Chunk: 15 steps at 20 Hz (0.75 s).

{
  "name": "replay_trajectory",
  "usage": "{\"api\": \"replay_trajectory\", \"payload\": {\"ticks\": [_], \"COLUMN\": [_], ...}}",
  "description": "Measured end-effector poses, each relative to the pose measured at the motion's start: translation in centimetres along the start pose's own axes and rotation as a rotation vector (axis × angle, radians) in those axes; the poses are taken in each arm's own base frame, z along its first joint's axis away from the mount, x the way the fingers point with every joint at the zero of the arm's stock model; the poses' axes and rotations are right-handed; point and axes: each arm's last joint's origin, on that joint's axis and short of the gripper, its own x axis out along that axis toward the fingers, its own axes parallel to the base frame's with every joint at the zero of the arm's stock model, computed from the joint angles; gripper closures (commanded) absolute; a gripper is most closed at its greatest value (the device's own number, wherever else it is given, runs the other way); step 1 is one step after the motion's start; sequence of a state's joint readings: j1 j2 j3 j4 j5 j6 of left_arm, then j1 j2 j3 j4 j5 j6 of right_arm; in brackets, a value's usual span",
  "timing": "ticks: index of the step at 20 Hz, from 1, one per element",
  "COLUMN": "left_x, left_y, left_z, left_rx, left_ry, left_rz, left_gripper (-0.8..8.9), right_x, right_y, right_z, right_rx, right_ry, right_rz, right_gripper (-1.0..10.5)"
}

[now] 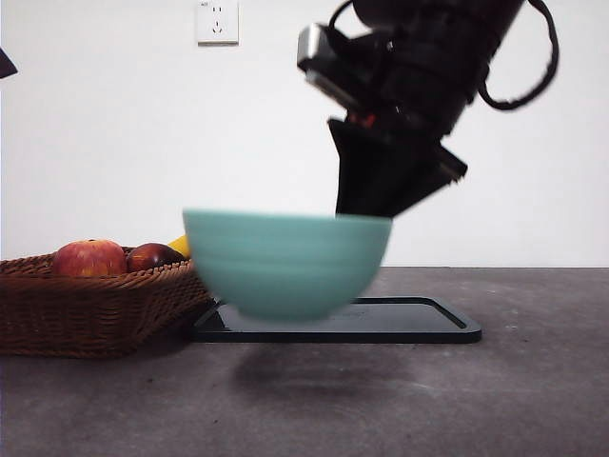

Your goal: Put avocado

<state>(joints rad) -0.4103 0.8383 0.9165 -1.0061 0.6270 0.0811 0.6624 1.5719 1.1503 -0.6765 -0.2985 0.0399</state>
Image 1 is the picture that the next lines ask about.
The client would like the teal bowl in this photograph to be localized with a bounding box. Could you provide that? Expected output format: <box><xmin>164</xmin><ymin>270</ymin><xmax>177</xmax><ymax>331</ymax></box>
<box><xmin>182</xmin><ymin>207</ymin><xmax>394</xmax><ymax>323</ymax></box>

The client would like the black rectangular tray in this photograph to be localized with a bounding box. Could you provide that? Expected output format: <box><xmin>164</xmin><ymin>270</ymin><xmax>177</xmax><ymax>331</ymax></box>
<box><xmin>192</xmin><ymin>295</ymin><xmax>482</xmax><ymax>345</ymax></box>

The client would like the yellow banana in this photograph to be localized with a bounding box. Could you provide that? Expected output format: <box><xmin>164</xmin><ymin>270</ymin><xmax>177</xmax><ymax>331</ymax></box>
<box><xmin>167</xmin><ymin>233</ymin><xmax>192</xmax><ymax>260</ymax></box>

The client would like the red apple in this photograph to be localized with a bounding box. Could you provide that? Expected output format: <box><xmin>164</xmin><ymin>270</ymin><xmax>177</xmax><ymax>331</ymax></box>
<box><xmin>51</xmin><ymin>239</ymin><xmax>128</xmax><ymax>278</ymax></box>

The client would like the dark red plum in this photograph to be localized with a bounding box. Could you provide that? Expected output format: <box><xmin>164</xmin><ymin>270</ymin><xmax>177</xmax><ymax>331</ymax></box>
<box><xmin>126</xmin><ymin>243</ymin><xmax>187</xmax><ymax>274</ymax></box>

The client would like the brown wicker basket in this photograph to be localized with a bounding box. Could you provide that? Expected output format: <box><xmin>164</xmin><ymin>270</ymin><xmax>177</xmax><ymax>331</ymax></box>
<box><xmin>0</xmin><ymin>247</ymin><xmax>214</xmax><ymax>359</ymax></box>

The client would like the pale grey camera box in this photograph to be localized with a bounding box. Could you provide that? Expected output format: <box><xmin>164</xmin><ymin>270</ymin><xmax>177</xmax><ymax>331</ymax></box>
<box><xmin>296</xmin><ymin>23</ymin><xmax>367</xmax><ymax>113</ymax></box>

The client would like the thin black camera cable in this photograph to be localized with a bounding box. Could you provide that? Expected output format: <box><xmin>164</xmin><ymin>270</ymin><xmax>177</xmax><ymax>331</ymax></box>
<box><xmin>326</xmin><ymin>0</ymin><xmax>377</xmax><ymax>40</ymax></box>

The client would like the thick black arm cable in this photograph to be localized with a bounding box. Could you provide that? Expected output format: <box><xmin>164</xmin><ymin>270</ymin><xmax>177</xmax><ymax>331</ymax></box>
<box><xmin>475</xmin><ymin>0</ymin><xmax>560</xmax><ymax>111</ymax></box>

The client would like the white wall socket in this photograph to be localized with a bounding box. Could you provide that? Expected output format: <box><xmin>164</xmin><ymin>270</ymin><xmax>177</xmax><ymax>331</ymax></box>
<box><xmin>197</xmin><ymin>0</ymin><xmax>240</xmax><ymax>48</ymax></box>

